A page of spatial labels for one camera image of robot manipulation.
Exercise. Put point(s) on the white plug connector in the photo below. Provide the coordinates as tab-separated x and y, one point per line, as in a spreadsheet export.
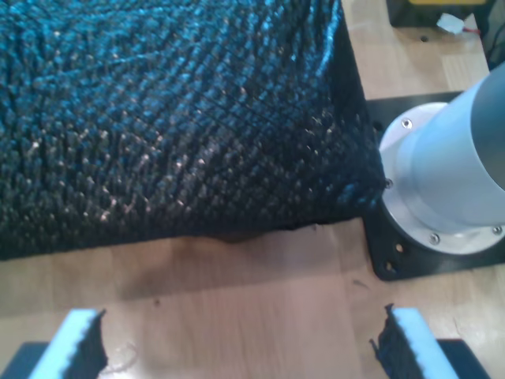
453	23

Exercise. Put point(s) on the black bubble wrap mat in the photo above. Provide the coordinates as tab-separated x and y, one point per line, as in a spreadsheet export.
158	118

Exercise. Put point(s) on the black and yellow box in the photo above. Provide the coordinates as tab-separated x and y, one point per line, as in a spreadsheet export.
414	16

